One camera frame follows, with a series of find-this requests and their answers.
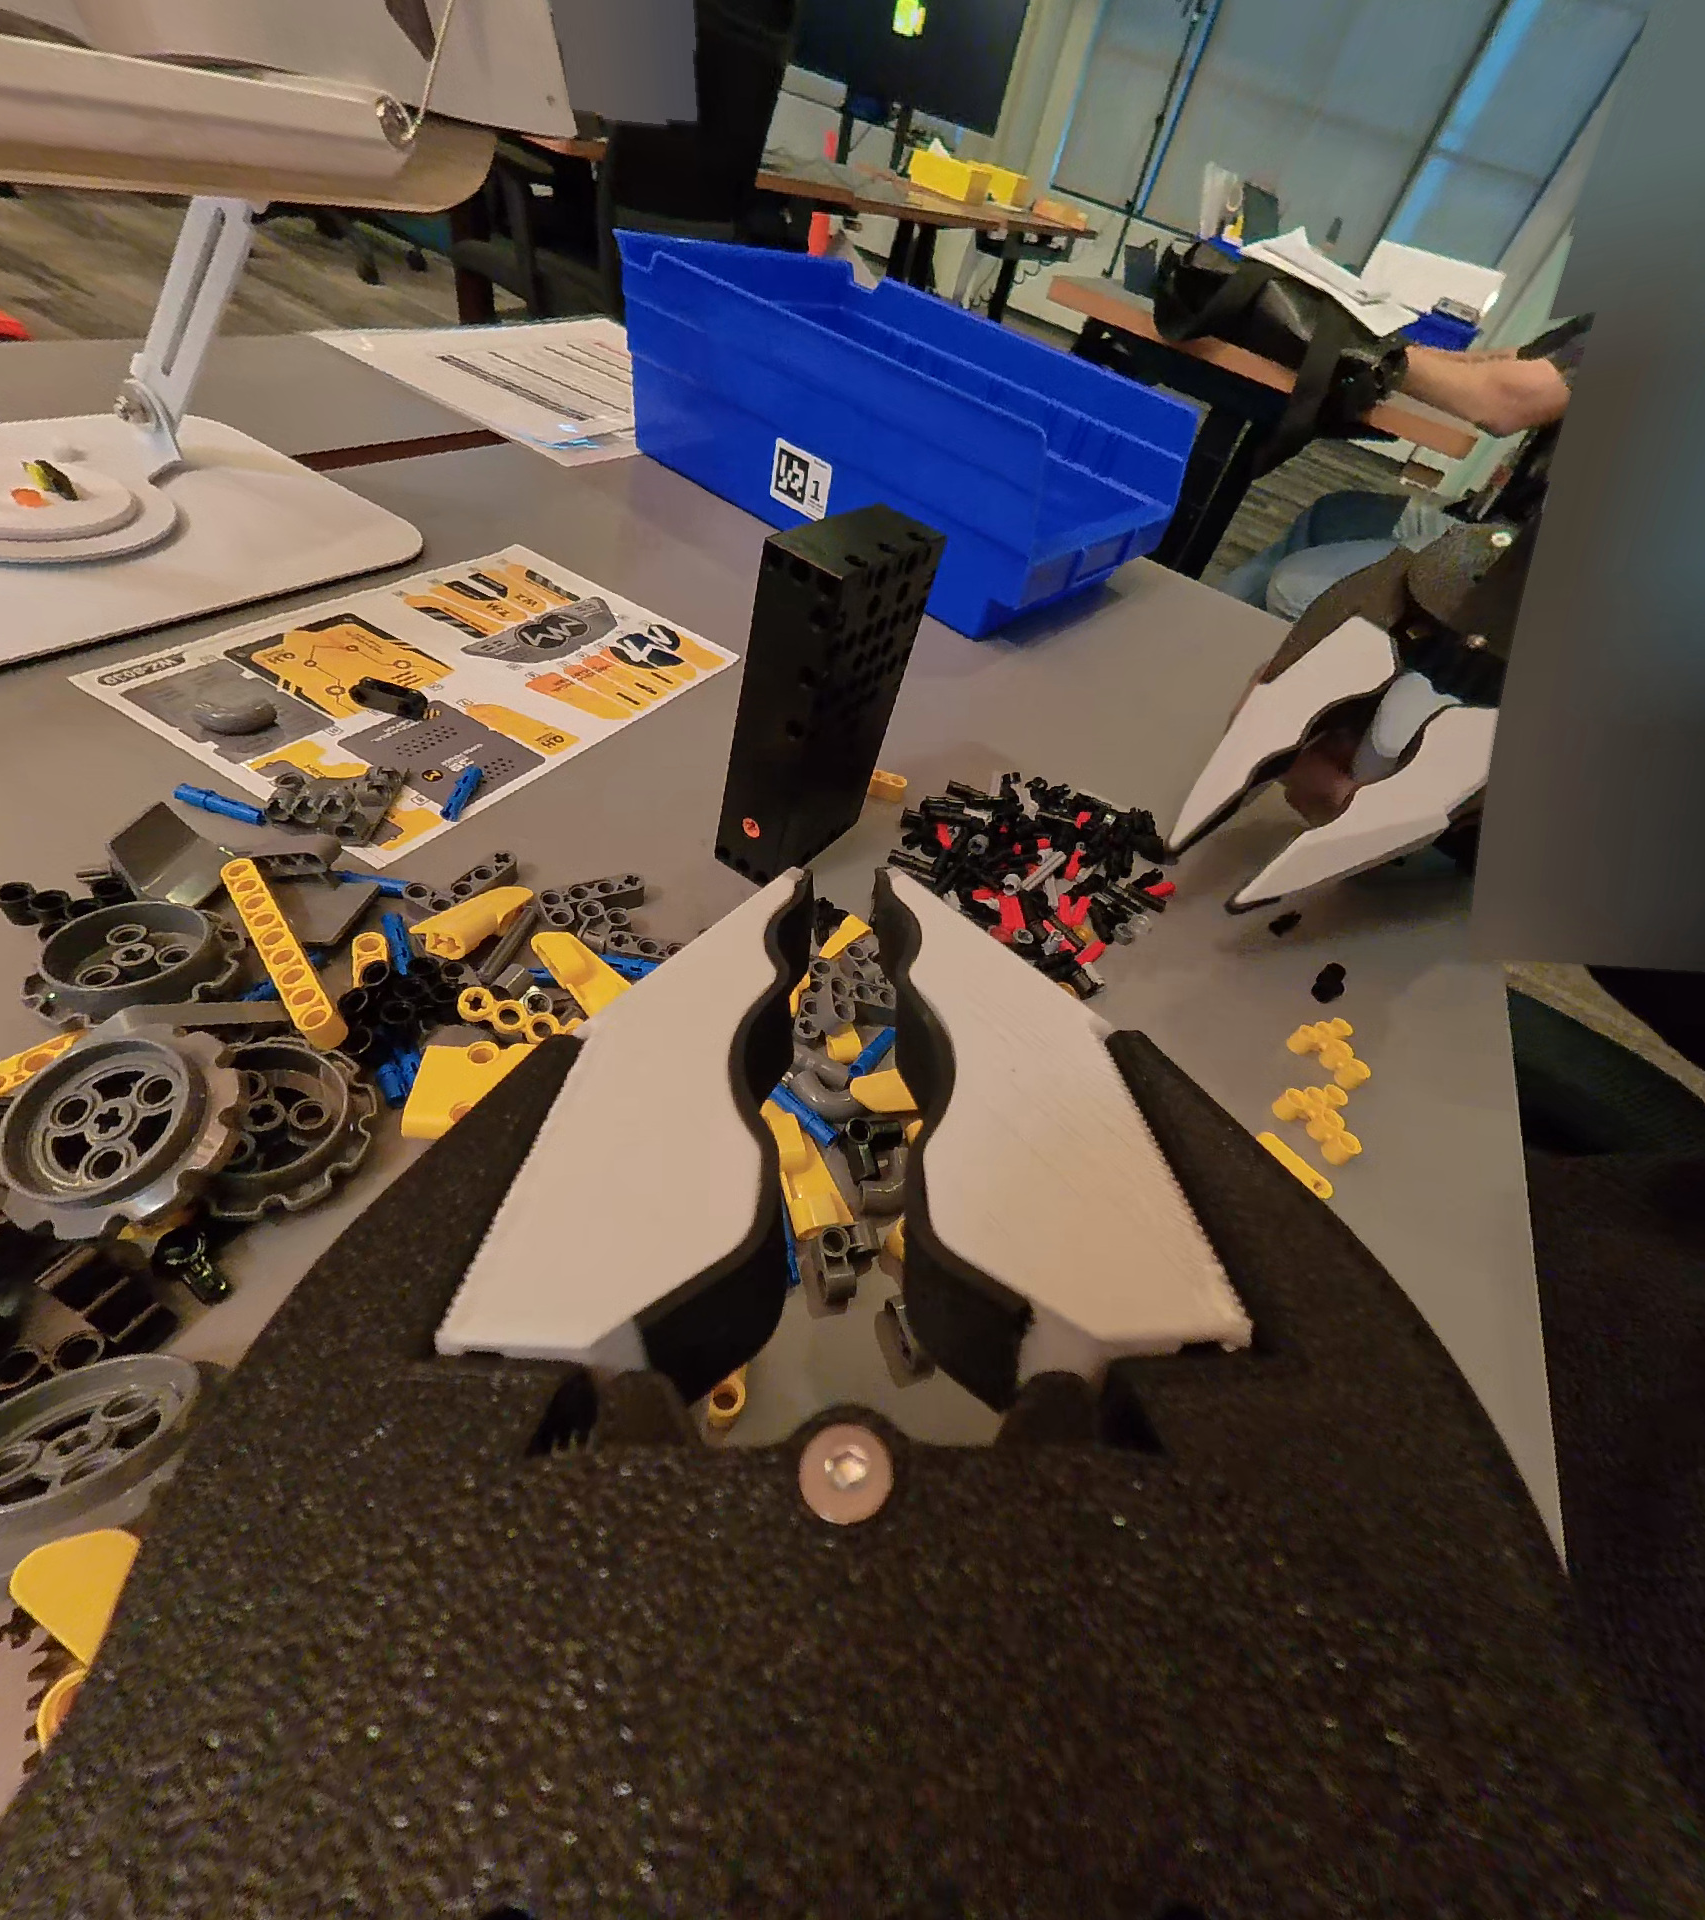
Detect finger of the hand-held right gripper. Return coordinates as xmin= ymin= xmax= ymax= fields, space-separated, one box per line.
xmin=1164 ymin=618 xmax=1404 ymax=865
xmin=1224 ymin=703 xmax=1499 ymax=918

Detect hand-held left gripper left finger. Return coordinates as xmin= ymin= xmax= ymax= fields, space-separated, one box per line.
xmin=431 ymin=867 xmax=815 ymax=1409

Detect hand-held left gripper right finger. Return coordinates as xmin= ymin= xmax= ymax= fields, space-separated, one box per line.
xmin=870 ymin=867 xmax=1254 ymax=1417

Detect pile of black red pins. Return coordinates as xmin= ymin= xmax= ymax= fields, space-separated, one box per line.
xmin=888 ymin=773 xmax=1185 ymax=1004

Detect pile of yellow black bricks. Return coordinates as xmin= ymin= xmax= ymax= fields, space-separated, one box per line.
xmin=0 ymin=799 xmax=945 ymax=1920

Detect person's right hand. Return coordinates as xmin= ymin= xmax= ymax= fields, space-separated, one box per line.
xmin=1290 ymin=695 xmax=1383 ymax=822

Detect black bag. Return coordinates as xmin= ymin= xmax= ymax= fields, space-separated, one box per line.
xmin=1149 ymin=236 xmax=1413 ymax=409

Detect wooden background desk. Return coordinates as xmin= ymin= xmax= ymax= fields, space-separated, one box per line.
xmin=1046 ymin=275 xmax=1484 ymax=460
xmin=757 ymin=163 xmax=1098 ymax=325

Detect blue plastic storage bin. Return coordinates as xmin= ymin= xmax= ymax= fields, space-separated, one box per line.
xmin=613 ymin=229 xmax=1202 ymax=644

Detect black perforated block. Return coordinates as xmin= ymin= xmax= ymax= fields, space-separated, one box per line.
xmin=712 ymin=504 xmax=948 ymax=888

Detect group of dark sprocket wheels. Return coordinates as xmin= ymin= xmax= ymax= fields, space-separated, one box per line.
xmin=0 ymin=897 xmax=384 ymax=1605

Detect yellow sticker sheet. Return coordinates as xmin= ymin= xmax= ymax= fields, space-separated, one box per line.
xmin=66 ymin=542 xmax=736 ymax=828

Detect yellow box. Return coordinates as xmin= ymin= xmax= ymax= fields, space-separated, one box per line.
xmin=907 ymin=138 xmax=1036 ymax=208

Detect white book stand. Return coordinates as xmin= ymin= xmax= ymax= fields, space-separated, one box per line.
xmin=0 ymin=0 xmax=583 ymax=701

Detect dark computer monitor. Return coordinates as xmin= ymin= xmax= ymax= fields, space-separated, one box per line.
xmin=788 ymin=0 xmax=1035 ymax=140

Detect printed white paper sheet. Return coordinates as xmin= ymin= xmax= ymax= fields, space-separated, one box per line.
xmin=315 ymin=314 xmax=638 ymax=463

